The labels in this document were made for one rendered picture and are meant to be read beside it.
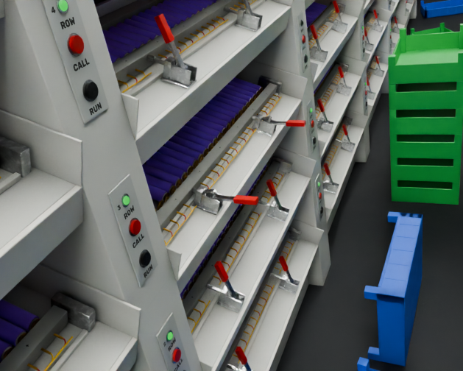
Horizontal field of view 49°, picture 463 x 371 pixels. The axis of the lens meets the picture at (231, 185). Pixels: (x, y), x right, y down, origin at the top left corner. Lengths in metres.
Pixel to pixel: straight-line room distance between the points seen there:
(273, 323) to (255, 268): 0.20
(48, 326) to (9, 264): 0.15
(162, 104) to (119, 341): 0.28
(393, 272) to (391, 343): 0.15
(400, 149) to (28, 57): 1.33
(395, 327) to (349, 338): 0.17
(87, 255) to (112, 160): 0.10
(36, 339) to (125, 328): 0.09
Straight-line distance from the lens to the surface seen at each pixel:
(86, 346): 0.60
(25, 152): 0.49
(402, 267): 1.16
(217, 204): 0.75
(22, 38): 0.46
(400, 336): 1.17
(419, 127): 1.61
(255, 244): 1.00
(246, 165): 0.88
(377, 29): 2.35
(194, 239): 0.72
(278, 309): 1.15
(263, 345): 1.08
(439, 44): 1.83
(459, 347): 1.29
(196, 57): 0.77
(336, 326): 1.31
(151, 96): 0.65
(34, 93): 0.47
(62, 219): 0.49
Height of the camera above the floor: 0.94
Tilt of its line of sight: 29 degrees down
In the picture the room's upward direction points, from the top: 11 degrees counter-clockwise
